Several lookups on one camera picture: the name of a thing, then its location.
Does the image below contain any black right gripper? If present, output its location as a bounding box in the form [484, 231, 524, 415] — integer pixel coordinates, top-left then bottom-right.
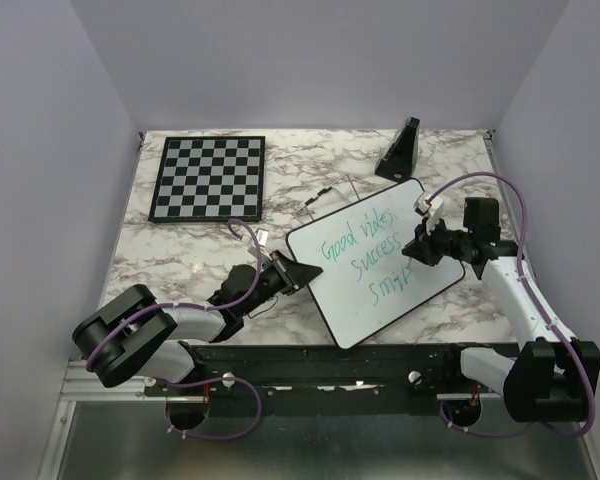
[402, 214, 473, 266]

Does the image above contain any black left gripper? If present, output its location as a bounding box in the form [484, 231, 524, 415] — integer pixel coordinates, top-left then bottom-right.
[239, 249, 322, 317]

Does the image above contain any white whiteboard black frame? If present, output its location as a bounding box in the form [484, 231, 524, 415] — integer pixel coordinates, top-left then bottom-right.
[285, 179, 465, 349]

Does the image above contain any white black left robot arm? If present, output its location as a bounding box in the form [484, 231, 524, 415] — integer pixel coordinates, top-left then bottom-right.
[72, 251, 323, 395]

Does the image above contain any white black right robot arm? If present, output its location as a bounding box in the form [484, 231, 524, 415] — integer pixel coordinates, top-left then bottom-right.
[402, 194, 600, 427]

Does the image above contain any black wedge eraser block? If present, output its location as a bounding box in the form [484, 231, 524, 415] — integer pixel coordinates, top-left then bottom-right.
[374, 117, 420, 183]

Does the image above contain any black white chessboard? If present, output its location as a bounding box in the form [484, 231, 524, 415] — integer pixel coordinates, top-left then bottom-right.
[148, 136, 266, 224]

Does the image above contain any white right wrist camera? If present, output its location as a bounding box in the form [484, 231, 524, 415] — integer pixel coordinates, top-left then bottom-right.
[414, 192, 444, 235]

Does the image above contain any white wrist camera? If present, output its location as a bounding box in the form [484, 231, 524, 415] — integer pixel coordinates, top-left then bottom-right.
[242, 228, 271, 262]
[414, 192, 444, 235]

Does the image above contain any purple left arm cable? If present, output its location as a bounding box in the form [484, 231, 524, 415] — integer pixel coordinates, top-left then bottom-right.
[84, 218, 264, 442]

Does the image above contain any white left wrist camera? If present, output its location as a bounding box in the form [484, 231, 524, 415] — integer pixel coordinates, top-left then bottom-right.
[242, 228, 271, 262]

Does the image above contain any black wire whiteboard stand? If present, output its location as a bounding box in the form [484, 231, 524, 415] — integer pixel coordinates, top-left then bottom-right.
[292, 174, 361, 224]

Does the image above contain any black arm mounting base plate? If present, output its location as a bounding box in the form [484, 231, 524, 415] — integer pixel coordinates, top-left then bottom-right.
[145, 342, 518, 421]

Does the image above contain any aluminium rail frame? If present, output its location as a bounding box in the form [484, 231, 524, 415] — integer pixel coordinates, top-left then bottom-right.
[34, 129, 600, 480]

